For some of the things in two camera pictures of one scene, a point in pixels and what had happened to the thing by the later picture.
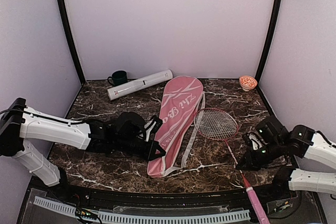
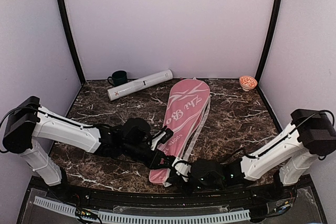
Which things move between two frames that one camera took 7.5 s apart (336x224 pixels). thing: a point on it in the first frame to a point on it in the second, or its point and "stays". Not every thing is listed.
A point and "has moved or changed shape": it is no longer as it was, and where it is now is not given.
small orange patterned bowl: [247, 83] stays
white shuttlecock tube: [117, 91] stays
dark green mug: [118, 78] stays
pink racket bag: [183, 99] has moved or changed shape
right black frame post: [275, 18] stays
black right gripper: [252, 162] to [188, 189]
